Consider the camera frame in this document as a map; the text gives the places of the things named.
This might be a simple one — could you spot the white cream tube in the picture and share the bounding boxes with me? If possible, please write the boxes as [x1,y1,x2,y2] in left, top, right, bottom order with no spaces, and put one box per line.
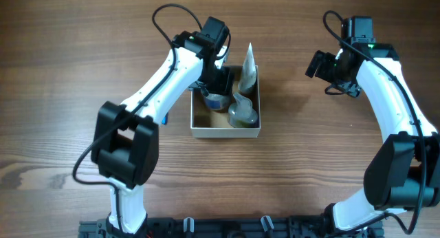
[238,43,256,94]

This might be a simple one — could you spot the cotton swab jar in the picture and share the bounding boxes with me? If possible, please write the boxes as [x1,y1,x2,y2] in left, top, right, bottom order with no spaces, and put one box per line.
[203,94,230,111]

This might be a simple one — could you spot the clear spray bottle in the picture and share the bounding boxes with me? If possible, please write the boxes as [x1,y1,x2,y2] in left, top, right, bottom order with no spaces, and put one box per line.
[228,92,259,128]

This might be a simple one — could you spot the blue disposable razor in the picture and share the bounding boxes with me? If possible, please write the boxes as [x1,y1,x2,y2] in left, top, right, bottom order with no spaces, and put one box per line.
[162,113,168,125]

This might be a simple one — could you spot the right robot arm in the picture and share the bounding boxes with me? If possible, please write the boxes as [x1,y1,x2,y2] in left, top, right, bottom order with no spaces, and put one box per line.
[305,43,439,237]

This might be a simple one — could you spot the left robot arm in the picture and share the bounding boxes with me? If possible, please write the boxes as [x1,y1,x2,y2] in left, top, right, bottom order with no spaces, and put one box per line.
[91,17,234,237]

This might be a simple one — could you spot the white cardboard box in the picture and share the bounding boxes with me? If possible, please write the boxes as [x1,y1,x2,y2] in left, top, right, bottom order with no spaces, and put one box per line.
[190,66,261,138]

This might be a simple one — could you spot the right black cable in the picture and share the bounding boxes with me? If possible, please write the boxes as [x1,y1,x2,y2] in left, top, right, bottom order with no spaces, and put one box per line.
[322,10,428,236]

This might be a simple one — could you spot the black cable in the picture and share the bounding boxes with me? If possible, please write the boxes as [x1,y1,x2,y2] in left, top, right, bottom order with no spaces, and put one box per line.
[322,10,428,236]
[71,3,231,232]

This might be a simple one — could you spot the left black cable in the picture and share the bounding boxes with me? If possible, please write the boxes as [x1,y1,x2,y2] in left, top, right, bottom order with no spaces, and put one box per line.
[71,3,231,232]

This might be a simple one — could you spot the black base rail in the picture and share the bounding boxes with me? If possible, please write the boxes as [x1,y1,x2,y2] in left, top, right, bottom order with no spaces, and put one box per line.
[78,215,385,238]

